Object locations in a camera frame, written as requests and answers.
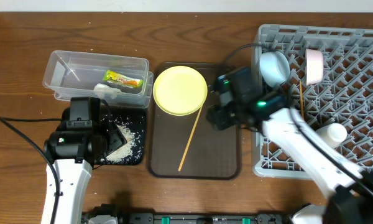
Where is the pink white bowl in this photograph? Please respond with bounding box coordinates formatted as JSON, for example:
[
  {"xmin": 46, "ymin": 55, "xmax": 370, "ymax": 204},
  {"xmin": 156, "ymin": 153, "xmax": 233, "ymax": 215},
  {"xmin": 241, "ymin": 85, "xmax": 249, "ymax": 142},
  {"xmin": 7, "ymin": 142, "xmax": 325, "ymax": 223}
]
[{"xmin": 305, "ymin": 49, "xmax": 324, "ymax": 85}]

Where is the clear plastic waste bin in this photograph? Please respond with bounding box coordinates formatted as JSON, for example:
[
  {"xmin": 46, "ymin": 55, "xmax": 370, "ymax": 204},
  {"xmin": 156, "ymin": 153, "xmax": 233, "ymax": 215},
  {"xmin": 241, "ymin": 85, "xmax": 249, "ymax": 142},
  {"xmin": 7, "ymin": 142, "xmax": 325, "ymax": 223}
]
[{"xmin": 42, "ymin": 50, "xmax": 154, "ymax": 109}]

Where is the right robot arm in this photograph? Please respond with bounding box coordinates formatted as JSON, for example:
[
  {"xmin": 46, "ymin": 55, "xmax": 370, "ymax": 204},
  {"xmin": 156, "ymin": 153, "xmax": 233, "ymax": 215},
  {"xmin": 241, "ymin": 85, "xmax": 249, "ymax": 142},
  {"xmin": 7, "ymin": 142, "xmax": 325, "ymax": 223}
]
[{"xmin": 206, "ymin": 67, "xmax": 373, "ymax": 224}]

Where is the green orange snack wrapper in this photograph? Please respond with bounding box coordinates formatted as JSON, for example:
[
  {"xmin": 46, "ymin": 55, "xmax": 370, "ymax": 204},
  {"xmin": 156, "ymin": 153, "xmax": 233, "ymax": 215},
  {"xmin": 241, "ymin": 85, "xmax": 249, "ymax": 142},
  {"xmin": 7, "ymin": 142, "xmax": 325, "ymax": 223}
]
[{"xmin": 102, "ymin": 70, "xmax": 143, "ymax": 88}]

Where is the black plastic waste tray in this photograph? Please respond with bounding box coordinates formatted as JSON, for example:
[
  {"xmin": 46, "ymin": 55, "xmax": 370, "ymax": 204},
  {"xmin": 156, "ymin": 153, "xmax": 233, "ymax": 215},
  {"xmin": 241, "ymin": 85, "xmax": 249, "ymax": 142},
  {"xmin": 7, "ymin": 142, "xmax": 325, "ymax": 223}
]
[{"xmin": 95, "ymin": 108, "xmax": 147, "ymax": 166}]

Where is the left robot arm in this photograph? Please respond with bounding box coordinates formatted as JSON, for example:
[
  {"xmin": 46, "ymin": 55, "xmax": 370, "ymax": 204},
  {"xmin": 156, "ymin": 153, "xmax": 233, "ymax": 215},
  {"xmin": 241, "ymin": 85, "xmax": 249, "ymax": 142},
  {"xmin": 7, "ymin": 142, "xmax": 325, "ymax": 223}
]
[{"xmin": 41, "ymin": 97, "xmax": 127, "ymax": 223}]

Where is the yellow plate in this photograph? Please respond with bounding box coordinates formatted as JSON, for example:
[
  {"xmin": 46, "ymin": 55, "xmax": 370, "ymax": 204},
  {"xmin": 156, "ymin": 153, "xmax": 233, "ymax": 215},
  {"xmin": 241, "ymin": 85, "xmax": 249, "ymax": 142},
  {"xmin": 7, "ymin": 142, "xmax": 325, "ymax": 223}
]
[{"xmin": 153, "ymin": 65, "xmax": 208, "ymax": 116}]

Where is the white tissue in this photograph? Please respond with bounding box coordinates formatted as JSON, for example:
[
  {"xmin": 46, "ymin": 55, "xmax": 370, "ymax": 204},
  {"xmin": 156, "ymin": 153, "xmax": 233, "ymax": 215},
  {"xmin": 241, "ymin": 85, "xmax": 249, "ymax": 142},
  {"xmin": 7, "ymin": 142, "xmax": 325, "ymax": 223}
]
[{"xmin": 93, "ymin": 83, "xmax": 122, "ymax": 99}]

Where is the pile of rice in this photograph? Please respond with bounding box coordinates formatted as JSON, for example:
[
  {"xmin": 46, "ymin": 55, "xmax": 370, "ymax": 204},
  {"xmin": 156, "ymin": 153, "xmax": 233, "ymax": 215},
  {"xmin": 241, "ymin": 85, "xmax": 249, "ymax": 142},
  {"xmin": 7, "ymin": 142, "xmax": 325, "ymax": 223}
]
[{"xmin": 99, "ymin": 115, "xmax": 144, "ymax": 166}]

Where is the wooden chopstick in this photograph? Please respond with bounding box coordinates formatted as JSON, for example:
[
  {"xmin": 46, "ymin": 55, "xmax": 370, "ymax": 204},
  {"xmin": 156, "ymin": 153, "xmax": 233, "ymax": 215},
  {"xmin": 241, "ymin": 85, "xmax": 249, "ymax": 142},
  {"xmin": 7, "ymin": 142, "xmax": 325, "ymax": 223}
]
[
  {"xmin": 178, "ymin": 106, "xmax": 203, "ymax": 172},
  {"xmin": 299, "ymin": 80, "xmax": 305, "ymax": 120}
]

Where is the light blue bowl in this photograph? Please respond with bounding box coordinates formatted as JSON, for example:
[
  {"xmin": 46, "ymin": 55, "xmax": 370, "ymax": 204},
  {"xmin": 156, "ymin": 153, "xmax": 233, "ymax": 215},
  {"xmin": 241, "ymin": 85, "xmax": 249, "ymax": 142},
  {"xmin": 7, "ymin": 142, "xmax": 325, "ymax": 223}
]
[{"xmin": 259, "ymin": 51, "xmax": 290, "ymax": 88}]

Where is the white green cup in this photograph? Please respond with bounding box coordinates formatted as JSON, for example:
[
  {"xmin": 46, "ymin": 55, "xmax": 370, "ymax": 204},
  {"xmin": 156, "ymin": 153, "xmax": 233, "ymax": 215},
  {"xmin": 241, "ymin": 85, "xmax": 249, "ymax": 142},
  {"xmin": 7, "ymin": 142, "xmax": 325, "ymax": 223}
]
[{"xmin": 316, "ymin": 123, "xmax": 348, "ymax": 149}]

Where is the dark brown serving tray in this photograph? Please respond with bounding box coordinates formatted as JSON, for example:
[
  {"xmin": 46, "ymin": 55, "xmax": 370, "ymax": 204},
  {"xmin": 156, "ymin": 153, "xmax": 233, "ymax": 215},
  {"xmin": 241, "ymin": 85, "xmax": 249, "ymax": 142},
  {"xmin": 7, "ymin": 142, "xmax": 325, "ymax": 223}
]
[{"xmin": 146, "ymin": 62, "xmax": 242, "ymax": 180}]

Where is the grey dishwasher rack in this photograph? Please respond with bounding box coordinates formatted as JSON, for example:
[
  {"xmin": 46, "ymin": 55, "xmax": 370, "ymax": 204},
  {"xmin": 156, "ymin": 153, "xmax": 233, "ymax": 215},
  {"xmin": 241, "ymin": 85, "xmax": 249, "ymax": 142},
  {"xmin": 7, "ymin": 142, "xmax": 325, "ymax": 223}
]
[{"xmin": 252, "ymin": 24, "xmax": 373, "ymax": 171}]

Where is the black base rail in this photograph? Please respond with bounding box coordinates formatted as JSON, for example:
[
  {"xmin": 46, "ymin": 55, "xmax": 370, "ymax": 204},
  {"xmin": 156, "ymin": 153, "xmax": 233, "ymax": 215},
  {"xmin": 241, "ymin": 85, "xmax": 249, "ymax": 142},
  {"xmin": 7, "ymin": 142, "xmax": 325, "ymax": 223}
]
[{"xmin": 82, "ymin": 203, "xmax": 327, "ymax": 224}]

